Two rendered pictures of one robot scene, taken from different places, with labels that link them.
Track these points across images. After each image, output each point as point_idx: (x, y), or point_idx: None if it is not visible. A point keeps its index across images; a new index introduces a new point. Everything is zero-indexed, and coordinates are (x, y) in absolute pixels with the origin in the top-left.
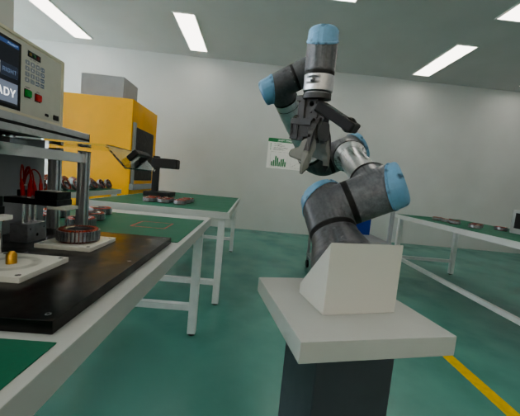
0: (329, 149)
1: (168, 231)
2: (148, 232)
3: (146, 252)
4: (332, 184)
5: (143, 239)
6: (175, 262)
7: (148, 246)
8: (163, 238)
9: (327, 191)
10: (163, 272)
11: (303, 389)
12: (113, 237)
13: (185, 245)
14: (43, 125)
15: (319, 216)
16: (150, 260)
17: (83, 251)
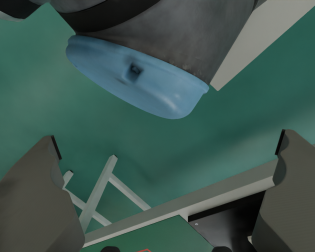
0: None
1: (151, 241)
2: (174, 247)
3: (261, 200)
4: (152, 45)
5: (220, 229)
6: (201, 189)
7: (238, 213)
8: (197, 224)
9: (202, 35)
10: (244, 175)
11: None
12: (236, 244)
13: (165, 209)
14: None
15: (245, 20)
16: (256, 191)
17: None
